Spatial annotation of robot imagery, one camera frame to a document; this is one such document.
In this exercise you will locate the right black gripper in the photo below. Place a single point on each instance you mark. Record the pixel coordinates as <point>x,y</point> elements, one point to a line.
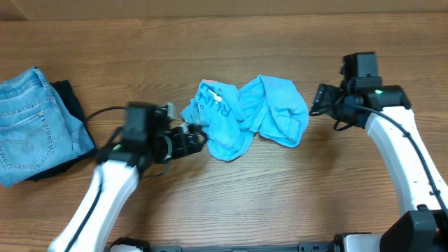
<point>322,99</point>

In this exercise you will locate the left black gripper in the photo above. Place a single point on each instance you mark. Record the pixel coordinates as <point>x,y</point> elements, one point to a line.
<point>178,148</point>

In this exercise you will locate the light blue printed t-shirt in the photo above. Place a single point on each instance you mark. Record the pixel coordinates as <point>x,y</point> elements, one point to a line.
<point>269,106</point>

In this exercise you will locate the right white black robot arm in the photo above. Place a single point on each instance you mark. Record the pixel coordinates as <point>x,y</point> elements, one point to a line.
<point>385,113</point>

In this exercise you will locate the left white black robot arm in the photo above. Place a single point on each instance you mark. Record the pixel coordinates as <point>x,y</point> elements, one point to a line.
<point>146,138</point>

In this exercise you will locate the folded black garment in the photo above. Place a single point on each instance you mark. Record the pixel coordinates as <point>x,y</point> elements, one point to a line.
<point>71,102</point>

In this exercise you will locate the folded blue denim jeans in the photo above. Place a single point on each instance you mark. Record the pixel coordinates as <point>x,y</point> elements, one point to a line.
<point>37,131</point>

